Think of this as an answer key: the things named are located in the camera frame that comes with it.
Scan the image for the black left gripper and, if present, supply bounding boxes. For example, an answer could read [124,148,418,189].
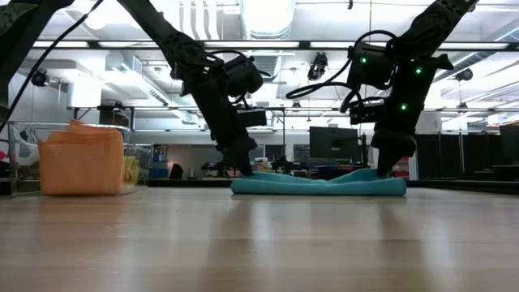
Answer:
[182,75,260,178]

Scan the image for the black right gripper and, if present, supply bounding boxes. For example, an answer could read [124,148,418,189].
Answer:
[371,54,455,179]

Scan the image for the blue microfiber towel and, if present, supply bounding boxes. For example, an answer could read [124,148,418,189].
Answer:
[229,168,408,198]

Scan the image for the yellow microfiber towel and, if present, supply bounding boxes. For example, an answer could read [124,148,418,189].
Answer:
[123,156,141,186]

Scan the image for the orange microfiber towel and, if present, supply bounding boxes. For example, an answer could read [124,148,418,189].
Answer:
[37,118,126,197]

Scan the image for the clear plastic basket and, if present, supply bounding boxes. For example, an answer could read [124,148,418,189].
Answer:
[6,120,153,198]

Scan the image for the large black background monitor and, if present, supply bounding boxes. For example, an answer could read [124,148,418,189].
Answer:
[308,125,362,163]

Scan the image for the white pillar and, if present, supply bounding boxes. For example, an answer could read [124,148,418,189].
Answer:
[417,111,442,135]

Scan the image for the black partition panels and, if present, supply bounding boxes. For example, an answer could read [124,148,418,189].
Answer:
[417,130,500,179]

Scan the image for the blue background storage bins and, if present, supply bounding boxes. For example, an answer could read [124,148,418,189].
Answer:
[149,144,169,179]

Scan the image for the black ceiling lamp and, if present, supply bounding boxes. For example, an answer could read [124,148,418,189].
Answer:
[31,68,50,88]
[453,67,474,82]
[307,51,328,81]

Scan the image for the green artificial plant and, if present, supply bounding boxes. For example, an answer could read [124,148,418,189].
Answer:
[0,2,37,36]

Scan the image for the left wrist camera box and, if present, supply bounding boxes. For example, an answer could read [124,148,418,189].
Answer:
[234,108,268,129]

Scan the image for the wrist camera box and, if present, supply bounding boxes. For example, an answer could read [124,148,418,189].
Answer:
[349,101,386,126]
[234,108,268,129]

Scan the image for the black background rig frame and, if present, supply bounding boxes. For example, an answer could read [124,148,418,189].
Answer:
[259,106,286,176]

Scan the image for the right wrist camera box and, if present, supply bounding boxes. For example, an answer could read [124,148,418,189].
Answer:
[349,101,386,126]

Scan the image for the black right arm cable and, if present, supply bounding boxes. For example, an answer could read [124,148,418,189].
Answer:
[285,30,398,114]

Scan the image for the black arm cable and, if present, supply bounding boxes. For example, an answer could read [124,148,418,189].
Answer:
[285,30,398,114]
[0,0,105,122]

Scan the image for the white ceiling duct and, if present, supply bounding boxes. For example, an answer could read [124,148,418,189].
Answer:
[238,0,296,41]

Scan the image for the white wall cabinet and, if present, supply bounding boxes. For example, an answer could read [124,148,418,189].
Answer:
[66,80,102,109]

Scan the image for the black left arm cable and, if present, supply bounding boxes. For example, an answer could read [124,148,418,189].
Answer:
[0,0,105,122]

